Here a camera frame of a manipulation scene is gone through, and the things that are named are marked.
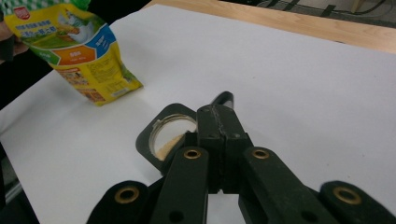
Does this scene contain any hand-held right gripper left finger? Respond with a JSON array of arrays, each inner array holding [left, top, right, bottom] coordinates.
[[186, 105, 224, 194]]

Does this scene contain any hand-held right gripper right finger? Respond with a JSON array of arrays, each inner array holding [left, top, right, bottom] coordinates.
[[214, 104, 254, 194]]

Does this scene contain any clear jar with black lid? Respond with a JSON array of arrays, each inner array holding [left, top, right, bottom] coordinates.
[[135, 91, 235, 175]]

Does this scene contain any yellow seasoning pouch green cap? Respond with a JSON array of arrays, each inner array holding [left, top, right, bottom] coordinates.
[[3, 0, 144, 107]]

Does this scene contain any metal floor rail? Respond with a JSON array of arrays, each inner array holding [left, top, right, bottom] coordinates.
[[3, 180, 24, 204]]

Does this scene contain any black floor bracket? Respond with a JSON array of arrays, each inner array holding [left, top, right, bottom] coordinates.
[[321, 4, 337, 18]]

